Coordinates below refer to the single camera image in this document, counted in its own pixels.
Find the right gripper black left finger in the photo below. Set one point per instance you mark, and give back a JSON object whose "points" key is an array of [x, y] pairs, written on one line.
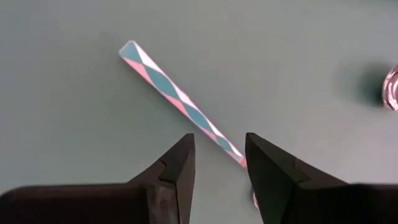
{"points": [[168, 186]]}

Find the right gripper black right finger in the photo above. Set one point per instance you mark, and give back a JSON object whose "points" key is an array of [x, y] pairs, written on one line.
{"points": [[280, 186]]}

